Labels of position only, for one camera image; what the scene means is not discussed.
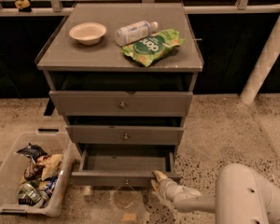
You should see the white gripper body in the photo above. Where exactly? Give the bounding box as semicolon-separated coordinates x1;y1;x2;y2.
158;178;184;202

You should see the grey bottom drawer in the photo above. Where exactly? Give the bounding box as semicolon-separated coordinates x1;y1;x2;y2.
72;144;180;187

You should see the grey drawer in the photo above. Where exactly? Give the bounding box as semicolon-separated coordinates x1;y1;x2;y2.
72;144;180;187
66;125;184;145
49;91;192;117

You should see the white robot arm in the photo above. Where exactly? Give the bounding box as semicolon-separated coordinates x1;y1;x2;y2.
151;163;280;224

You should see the grey middle drawer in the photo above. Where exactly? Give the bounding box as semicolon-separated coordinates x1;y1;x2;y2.
66;125;184;145

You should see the grey drawer cabinet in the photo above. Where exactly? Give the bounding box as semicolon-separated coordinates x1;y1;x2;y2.
35;1;204;161

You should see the grey top drawer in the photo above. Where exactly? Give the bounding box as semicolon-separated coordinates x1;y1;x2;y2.
49;91;192;117

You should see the blue soda can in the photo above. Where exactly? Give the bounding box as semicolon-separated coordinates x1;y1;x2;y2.
40;176;58;201

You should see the yellow chip bag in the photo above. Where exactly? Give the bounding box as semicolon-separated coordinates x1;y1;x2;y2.
37;154;63;181

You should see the clear plastic bin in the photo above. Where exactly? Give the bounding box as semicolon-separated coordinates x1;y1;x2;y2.
0;132;74;217

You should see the brown snack packet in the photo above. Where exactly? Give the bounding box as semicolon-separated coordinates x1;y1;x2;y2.
24;163;43;181

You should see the dark blue snack bag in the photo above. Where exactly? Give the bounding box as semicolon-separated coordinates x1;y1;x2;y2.
17;143;47;161

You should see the green snack bag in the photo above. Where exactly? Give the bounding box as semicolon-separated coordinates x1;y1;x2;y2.
121;29;185;67

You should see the clear plastic bottle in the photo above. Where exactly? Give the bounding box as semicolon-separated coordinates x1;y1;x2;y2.
115;21;159;46

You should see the white paper bowl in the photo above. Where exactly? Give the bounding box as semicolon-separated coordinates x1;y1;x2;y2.
69;22;106;46

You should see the white diagonal pipe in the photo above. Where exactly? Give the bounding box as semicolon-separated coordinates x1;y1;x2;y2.
240;15;280;105

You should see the small yellow black figure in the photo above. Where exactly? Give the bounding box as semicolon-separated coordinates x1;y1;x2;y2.
15;0;32;12

